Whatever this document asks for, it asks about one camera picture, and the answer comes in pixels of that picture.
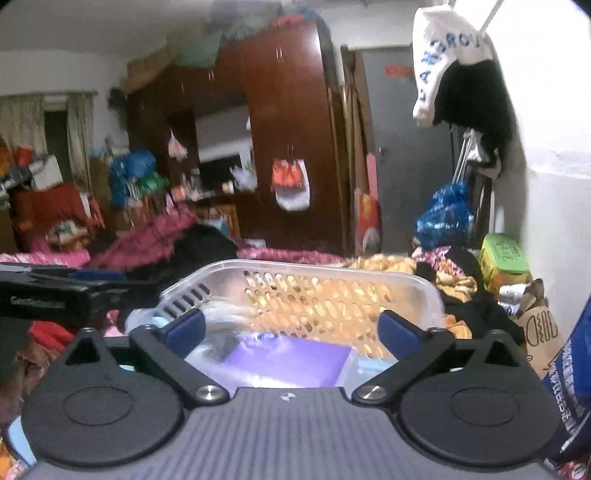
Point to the white plastic bag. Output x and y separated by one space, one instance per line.
244 177

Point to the blue plastic bag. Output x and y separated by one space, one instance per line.
445 214

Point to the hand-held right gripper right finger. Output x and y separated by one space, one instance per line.
397 333

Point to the clear plastic basket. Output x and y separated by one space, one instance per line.
300 295

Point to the black cloth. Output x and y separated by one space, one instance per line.
205 251

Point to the black hanging garment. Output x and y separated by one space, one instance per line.
475 106

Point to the red and yellow bag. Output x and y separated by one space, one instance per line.
369 224

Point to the blue printed bag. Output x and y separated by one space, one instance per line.
572 383

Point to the orange and white hanging bag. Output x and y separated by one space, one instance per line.
290 182

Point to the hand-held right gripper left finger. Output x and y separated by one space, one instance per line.
187 326

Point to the dark wooden wardrobe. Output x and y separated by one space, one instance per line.
258 134

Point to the brown paper bag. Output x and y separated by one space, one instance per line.
538 323

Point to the white hooded garment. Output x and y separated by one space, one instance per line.
438 60

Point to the red cloth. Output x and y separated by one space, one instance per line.
51 207

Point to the patterned curtain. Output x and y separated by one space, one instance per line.
21 120

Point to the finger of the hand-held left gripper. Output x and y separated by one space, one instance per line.
99 275

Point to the green bundle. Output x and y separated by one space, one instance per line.
198 48

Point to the blue bundle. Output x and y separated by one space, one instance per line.
131 173

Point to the grey door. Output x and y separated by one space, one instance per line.
406 152

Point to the pink quilted blanket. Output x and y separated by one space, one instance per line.
152 240

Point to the green box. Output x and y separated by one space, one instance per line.
503 258

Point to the yellow patterned blanket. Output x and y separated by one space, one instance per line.
406 272

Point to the purple cloth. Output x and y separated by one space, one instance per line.
288 364

